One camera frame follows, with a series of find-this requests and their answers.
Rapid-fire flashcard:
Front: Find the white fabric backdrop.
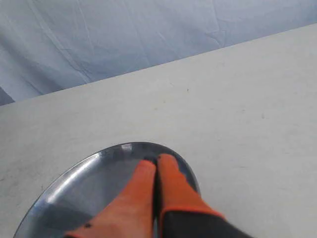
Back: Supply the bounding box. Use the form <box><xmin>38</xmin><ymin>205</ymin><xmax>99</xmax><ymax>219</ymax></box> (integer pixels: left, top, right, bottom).
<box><xmin>0</xmin><ymin>0</ymin><xmax>317</xmax><ymax>105</ymax></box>

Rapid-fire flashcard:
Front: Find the round silver metal plate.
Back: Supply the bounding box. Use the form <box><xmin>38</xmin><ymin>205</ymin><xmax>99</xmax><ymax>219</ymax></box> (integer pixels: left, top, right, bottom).
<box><xmin>14</xmin><ymin>142</ymin><xmax>200</xmax><ymax>238</ymax></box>

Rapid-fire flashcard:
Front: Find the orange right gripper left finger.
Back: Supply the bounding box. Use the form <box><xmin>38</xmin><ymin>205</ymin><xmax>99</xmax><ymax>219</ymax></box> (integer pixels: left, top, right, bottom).
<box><xmin>64</xmin><ymin>160</ymin><xmax>156</xmax><ymax>238</ymax></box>

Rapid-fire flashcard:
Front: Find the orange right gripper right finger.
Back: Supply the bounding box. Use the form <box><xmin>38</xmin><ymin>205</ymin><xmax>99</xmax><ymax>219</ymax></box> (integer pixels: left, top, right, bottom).
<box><xmin>157</xmin><ymin>154</ymin><xmax>250</xmax><ymax>238</ymax></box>

